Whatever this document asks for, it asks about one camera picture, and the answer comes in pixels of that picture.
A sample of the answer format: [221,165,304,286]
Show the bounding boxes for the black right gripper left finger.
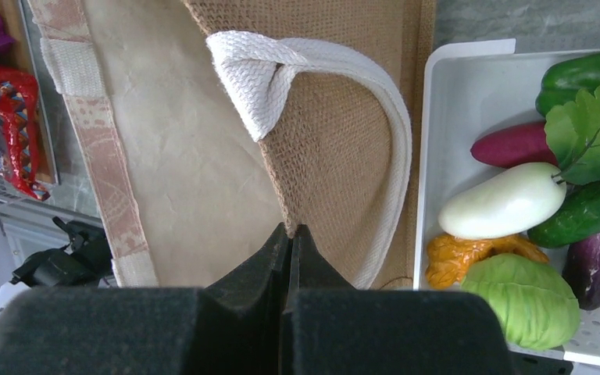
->
[0,228,291,374]

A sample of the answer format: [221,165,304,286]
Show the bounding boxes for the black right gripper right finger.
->
[279,225,515,374]

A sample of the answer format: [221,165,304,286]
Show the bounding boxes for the burlap grocery bag pink print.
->
[29,1,436,289]

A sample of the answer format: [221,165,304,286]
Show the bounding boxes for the white perforated plastic basket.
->
[412,37,600,374]

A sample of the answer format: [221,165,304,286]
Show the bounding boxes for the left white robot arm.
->
[0,216,116,314]

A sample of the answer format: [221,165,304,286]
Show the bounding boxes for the orange ginger root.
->
[425,234,549,290]

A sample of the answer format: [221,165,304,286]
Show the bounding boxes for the green cabbage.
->
[460,253,580,351]

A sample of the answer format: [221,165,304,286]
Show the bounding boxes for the white eggplant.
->
[437,162,567,240]

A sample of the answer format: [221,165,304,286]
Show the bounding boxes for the magenta sweet potato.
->
[470,121,559,169]

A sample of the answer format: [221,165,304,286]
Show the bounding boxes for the purple eggplant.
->
[562,233,600,311]

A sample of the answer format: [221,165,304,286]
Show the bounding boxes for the dark green cucumber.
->
[527,181,600,248]

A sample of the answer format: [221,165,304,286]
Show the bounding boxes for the colourful snack pack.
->
[0,66,49,201]

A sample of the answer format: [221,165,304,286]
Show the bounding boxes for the green leafy vegetable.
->
[545,86,600,185]

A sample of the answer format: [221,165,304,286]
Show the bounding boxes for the green bell pepper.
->
[535,52,600,116]

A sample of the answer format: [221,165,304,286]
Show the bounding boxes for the white wire shelf rack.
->
[0,1,58,202]

